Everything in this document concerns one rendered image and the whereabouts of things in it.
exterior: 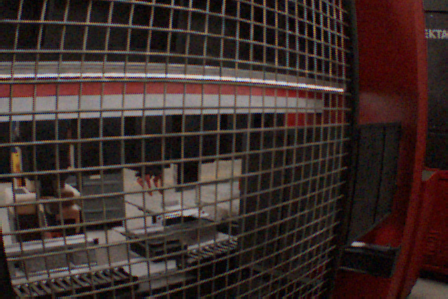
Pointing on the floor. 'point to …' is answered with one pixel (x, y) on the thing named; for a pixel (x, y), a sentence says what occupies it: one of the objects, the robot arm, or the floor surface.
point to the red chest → (419, 231)
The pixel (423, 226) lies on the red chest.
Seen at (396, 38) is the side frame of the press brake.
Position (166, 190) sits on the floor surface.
